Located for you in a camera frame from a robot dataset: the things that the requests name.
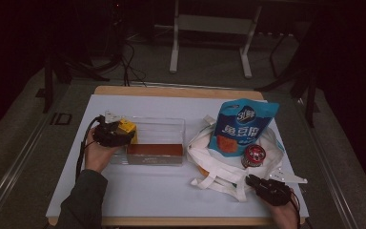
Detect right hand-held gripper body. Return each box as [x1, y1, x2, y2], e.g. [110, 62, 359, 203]
[255, 167, 309, 206]

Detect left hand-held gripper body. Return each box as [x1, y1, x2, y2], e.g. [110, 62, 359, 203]
[93, 110, 125, 148]

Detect red-lidded candy jar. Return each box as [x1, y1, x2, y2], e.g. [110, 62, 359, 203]
[241, 144, 267, 169]

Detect brown rectangular box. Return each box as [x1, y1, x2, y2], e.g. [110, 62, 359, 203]
[127, 143, 184, 157]

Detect clear plastic tray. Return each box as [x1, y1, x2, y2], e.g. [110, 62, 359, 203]
[109, 116, 186, 167]

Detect white canvas tote bag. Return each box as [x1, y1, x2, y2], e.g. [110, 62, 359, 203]
[186, 114, 285, 203]

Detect blue snack pouch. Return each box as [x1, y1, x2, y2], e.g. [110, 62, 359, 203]
[208, 98, 280, 157]

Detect person's left hand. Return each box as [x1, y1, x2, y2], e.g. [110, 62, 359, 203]
[84, 127, 122, 175]

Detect person's right hand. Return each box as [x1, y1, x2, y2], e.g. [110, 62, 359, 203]
[266, 190, 299, 229]

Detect white table mat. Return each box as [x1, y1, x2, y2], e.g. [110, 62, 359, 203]
[46, 94, 309, 219]

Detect black floor stand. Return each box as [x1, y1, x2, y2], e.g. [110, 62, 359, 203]
[34, 47, 111, 114]

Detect black tripod stand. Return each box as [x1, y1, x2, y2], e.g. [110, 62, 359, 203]
[255, 18, 320, 128]

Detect white metal stand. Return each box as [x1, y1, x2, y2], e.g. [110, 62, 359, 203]
[154, 0, 263, 80]

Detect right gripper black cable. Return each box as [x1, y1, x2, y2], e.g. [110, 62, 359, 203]
[290, 190, 302, 229]

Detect black floor cables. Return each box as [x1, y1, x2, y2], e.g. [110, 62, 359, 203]
[118, 41, 147, 88]

